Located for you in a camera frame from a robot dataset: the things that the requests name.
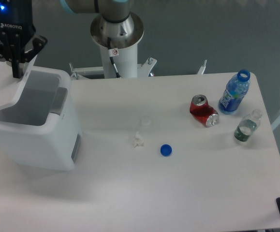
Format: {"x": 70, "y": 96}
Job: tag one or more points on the blue plastic drink bottle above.
{"x": 235, "y": 90}

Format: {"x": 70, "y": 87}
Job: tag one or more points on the blue bottle cap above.
{"x": 166, "y": 150}

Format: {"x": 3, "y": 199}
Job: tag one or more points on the white translucent bottle cap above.
{"x": 145, "y": 122}

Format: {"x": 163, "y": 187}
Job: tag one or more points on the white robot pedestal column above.
{"x": 120, "y": 48}

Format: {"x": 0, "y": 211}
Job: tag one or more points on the white trash can lid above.
{"x": 11, "y": 88}

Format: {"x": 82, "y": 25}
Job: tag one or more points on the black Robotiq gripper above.
{"x": 11, "y": 24}

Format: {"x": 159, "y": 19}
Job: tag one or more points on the crushed red soda can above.
{"x": 203, "y": 112}

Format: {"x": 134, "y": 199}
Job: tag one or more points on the clear green-label bottle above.
{"x": 248, "y": 125}

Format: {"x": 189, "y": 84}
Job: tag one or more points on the white trash can body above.
{"x": 42, "y": 129}

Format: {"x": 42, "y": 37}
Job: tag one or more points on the crumpled white paper scrap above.
{"x": 138, "y": 140}

